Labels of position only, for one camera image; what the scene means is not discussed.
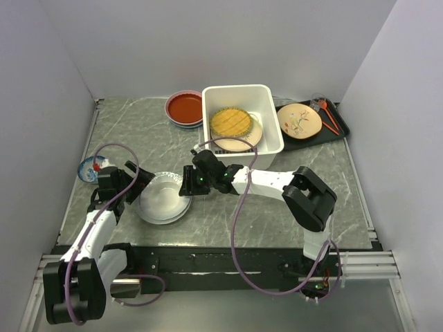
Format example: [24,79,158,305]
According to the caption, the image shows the cream floral plate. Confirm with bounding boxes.
[210,125,263,152]

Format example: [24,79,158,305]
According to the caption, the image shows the purple cable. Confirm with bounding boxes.
[197,137,342,302]
[64,143,166,326]

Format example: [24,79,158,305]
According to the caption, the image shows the white plastic bin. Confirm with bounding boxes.
[201,84,284,170]

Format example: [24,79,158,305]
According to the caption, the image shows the aluminium rail frame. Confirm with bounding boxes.
[33,252,400,284]

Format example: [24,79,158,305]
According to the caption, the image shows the orange plastic fork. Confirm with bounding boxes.
[322,121,339,136]

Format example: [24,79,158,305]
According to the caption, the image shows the beige bird pattern plate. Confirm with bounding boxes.
[277,103,323,140]

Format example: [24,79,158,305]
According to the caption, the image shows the clear plastic cup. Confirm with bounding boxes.
[309,93,327,112]

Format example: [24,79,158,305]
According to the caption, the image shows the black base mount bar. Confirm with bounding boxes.
[105,243,341,294]

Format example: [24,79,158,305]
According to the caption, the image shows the orange plastic spoon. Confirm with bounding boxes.
[318,99,339,131]

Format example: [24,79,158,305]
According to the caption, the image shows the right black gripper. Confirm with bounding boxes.
[179,165,216,196]

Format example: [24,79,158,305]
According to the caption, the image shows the round bamboo mat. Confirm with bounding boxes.
[209,107,253,137]

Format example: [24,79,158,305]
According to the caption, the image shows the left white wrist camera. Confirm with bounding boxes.
[92,163,109,172]

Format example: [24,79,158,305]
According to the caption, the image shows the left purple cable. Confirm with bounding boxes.
[64,143,166,326]

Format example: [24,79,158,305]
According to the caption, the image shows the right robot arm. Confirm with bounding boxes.
[179,150,337,275]

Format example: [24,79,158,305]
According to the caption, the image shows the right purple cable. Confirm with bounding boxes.
[197,137,342,302]

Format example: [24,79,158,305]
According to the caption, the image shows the black tray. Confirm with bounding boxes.
[275,100,350,151]

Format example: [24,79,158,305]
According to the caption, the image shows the blue white small bowl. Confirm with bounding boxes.
[77,156,98,184]

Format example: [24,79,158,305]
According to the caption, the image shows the red round plate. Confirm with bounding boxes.
[165,90,203,128]

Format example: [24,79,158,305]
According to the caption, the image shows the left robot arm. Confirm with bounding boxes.
[43,161,155,325]

